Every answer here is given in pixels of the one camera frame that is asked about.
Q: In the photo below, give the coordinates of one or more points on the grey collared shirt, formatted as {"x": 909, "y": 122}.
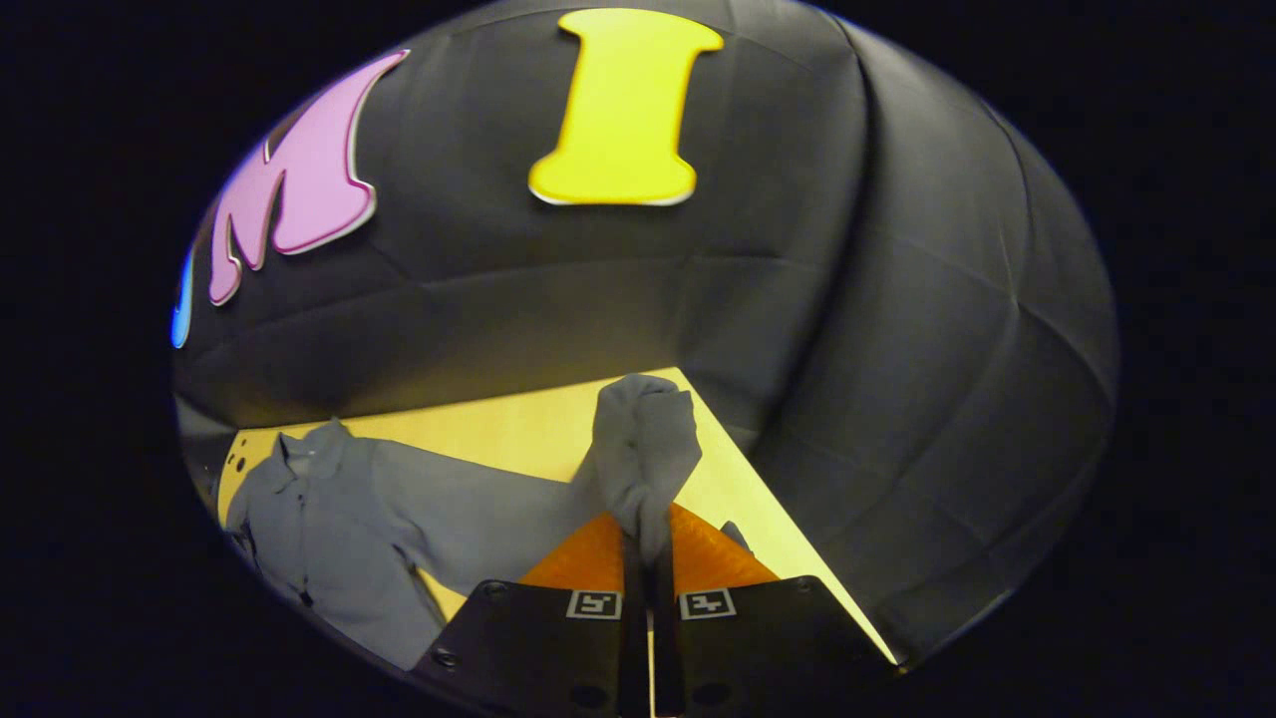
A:
{"x": 339, "y": 529}

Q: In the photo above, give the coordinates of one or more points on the black backdrop cloth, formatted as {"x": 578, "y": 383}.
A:
{"x": 797, "y": 299}

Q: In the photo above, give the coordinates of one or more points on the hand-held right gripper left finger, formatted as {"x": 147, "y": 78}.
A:
{"x": 634, "y": 648}

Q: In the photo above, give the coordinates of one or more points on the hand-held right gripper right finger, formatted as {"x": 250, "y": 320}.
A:
{"x": 668, "y": 653}

